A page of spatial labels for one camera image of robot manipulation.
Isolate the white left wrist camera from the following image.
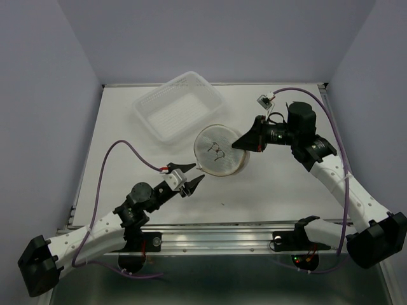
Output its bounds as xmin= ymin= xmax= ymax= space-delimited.
xmin=163 ymin=170 xmax=187 ymax=192

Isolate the white mesh laundry bag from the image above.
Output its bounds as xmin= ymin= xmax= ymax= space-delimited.
xmin=193 ymin=124 xmax=250 ymax=177

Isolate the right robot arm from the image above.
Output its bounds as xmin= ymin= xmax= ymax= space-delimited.
xmin=232 ymin=102 xmax=406 ymax=269

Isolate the white perforated plastic basket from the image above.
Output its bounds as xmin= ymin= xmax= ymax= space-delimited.
xmin=133 ymin=71 xmax=226 ymax=144

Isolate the aluminium front rail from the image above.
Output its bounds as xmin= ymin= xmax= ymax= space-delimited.
xmin=52 ymin=222 xmax=360 ymax=257

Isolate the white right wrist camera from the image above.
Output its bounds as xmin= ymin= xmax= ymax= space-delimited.
xmin=257 ymin=91 xmax=275 ymax=118

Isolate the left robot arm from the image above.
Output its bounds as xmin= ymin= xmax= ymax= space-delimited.
xmin=18 ymin=163 xmax=205 ymax=297

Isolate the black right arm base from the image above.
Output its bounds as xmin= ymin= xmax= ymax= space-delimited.
xmin=268 ymin=216 xmax=331 ymax=273

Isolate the purple camera cable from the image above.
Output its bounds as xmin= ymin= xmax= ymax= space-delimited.
xmin=270 ymin=88 xmax=350 ymax=276
xmin=71 ymin=139 xmax=169 ymax=279

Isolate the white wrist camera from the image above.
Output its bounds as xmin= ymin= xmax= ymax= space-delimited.
xmin=163 ymin=170 xmax=187 ymax=192
xmin=257 ymin=91 xmax=275 ymax=118

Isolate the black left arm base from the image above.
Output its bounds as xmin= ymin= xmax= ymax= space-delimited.
xmin=118 ymin=231 xmax=162 ymax=274

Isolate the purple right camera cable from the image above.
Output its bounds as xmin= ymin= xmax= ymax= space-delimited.
xmin=270 ymin=88 xmax=350 ymax=276

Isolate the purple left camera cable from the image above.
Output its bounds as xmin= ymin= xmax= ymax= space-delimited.
xmin=71 ymin=139 xmax=169 ymax=279

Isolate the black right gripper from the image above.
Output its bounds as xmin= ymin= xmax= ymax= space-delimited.
xmin=231 ymin=115 xmax=299 ymax=153

